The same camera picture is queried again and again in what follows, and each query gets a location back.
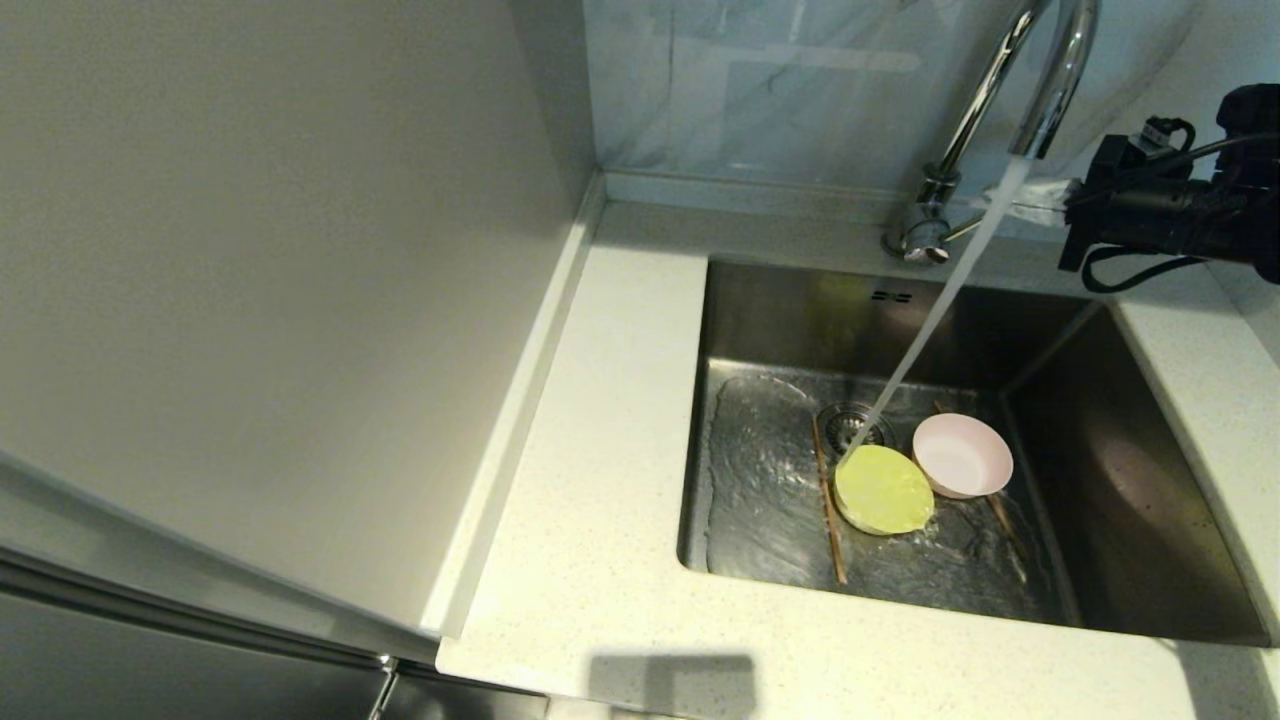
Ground under-counter cabinet front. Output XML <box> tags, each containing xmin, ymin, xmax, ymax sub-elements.
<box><xmin>385</xmin><ymin>668</ymin><xmax>549</xmax><ymax>720</ymax></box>

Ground metal cabinet handle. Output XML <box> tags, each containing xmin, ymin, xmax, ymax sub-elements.
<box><xmin>365</xmin><ymin>655</ymin><xmax>401</xmax><ymax>720</ymax></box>

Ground brown wooden chopstick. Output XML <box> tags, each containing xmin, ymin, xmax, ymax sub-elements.
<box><xmin>932</xmin><ymin>400</ymin><xmax>1028</xmax><ymax>561</ymax></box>
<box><xmin>812</xmin><ymin>415</ymin><xmax>849</xmax><ymax>586</ymax></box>

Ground stainless steel sink basin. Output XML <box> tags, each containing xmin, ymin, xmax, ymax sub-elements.
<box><xmin>677</xmin><ymin>255</ymin><xmax>1276</xmax><ymax>646</ymax></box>

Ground silver cabinet rail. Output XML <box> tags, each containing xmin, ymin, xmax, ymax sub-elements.
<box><xmin>0</xmin><ymin>545</ymin><xmax>441</xmax><ymax>673</ymax></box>

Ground yellow plastic bowl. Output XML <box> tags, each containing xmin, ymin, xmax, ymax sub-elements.
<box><xmin>833</xmin><ymin>444</ymin><xmax>935</xmax><ymax>537</ymax></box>

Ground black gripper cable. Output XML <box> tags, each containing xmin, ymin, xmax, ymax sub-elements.
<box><xmin>1082</xmin><ymin>245</ymin><xmax>1206</xmax><ymax>294</ymax></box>

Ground tall cabinet unit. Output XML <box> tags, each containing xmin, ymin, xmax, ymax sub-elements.
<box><xmin>0</xmin><ymin>0</ymin><xmax>601</xmax><ymax>720</ymax></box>

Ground chrome gooseneck faucet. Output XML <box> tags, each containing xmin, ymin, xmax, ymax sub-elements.
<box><xmin>880</xmin><ymin>0</ymin><xmax>1103</xmax><ymax>267</ymax></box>

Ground round metal drain strainer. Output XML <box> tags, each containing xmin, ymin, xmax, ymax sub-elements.
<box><xmin>815</xmin><ymin>400</ymin><xmax>898</xmax><ymax>463</ymax></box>

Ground pink plastic bowl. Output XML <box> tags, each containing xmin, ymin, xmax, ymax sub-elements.
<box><xmin>912</xmin><ymin>412</ymin><xmax>1015</xmax><ymax>499</ymax></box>

